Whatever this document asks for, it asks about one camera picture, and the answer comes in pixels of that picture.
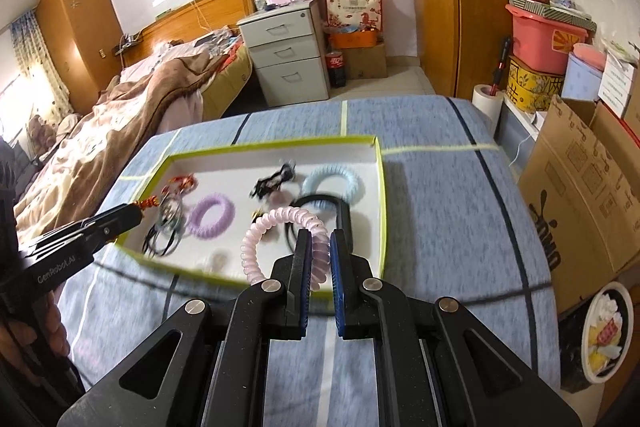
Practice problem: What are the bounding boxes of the black wristband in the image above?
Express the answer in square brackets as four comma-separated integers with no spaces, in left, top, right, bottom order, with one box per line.
[282,194,353,258]

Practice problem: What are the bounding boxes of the striped flat box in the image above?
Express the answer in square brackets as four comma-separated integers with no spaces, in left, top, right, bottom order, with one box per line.
[507,0,598,32]

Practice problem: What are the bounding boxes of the pink plastic tub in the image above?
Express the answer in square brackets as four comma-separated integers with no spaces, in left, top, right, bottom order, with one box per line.
[505,4,591,72]

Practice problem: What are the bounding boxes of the cola bottle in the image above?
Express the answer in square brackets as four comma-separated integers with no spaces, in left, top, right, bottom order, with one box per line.
[326,50,348,88]

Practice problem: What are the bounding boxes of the pink spiral hair tie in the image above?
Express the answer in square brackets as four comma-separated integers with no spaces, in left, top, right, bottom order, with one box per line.
[241,205,331,293]

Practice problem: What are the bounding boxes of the orange box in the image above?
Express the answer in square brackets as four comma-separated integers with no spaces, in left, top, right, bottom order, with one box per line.
[330,29,379,49]

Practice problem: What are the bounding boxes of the white paper boxes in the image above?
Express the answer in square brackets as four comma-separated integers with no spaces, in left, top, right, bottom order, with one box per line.
[597,39,640,120]

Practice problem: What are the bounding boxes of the black beaded hair tie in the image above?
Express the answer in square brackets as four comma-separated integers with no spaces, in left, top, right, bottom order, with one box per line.
[249,162,297,200]

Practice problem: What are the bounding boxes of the white paper roll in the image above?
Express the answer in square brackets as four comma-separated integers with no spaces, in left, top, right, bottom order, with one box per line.
[472,84,505,132]

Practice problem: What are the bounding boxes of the small wooden wardrobe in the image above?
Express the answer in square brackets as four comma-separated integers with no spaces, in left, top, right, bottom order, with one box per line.
[35,0,123,115]

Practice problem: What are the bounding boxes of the wooden bed headboard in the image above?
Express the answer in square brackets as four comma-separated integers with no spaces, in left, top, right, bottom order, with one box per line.
[120,0,256,68]

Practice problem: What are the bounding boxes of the green shallow cardboard box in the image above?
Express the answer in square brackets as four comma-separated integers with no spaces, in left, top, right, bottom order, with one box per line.
[114,135,388,298]

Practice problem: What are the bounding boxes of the red handled tool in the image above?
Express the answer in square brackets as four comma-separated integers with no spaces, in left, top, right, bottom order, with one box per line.
[487,37,513,96]

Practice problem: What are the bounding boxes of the grey elastic hair tie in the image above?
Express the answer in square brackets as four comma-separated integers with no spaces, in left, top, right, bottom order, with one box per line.
[142,192,193,256]

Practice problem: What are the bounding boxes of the person's left hand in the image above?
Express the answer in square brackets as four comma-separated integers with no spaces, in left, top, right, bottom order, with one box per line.
[0,302,72,383]

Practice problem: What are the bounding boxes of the brown teddy bear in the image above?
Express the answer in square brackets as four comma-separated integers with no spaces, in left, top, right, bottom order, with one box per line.
[27,114,57,148]

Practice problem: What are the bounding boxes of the brown fleece blanket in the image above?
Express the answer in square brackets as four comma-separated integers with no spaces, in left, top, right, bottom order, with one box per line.
[15,52,231,228]

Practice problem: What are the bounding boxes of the red braided bracelet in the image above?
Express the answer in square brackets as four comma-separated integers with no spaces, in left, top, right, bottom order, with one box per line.
[167,174,198,196]

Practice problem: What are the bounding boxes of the small cardboard box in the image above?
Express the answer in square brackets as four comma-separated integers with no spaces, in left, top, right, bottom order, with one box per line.
[342,42,388,80]

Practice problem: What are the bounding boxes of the red printed gift bag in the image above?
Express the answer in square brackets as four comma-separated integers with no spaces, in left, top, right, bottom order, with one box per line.
[324,0,386,35]

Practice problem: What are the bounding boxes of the patterned window curtain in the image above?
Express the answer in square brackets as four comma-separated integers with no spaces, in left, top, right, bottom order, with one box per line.
[10,9,73,118]

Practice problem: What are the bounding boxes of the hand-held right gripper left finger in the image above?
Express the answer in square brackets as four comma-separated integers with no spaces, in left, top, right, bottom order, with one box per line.
[57,229,313,427]

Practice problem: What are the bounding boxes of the purple spiral hair tie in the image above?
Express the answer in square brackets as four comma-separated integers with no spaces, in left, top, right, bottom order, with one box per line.
[187,192,235,240]

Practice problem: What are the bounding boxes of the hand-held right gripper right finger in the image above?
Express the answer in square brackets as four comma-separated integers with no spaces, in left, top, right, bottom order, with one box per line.
[329,229,583,427]

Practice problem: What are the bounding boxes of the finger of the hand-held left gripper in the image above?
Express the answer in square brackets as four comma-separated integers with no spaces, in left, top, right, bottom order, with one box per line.
[75,203,144,249]

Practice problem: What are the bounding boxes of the white drawer cabinet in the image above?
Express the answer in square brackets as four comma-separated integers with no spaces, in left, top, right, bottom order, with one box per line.
[236,0,331,108]

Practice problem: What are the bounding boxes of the person's dark clothing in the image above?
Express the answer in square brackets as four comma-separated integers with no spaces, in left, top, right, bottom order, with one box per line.
[0,139,28,258]

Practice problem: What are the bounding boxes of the yellow patterned box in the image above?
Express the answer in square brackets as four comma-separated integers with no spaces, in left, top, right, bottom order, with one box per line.
[507,57,566,112]

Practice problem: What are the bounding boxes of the trash bin with waste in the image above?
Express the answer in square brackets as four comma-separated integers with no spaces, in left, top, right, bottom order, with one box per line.
[580,282,635,384]

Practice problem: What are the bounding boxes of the pink round box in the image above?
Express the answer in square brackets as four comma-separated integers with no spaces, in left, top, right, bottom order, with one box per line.
[562,43,608,105]

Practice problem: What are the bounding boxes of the brown cardboard boxes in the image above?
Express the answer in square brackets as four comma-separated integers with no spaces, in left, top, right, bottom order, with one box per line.
[517,94,640,315]

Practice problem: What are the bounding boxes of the light blue spiral hair tie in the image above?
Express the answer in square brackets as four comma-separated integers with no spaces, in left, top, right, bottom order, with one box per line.
[302,165,362,208]

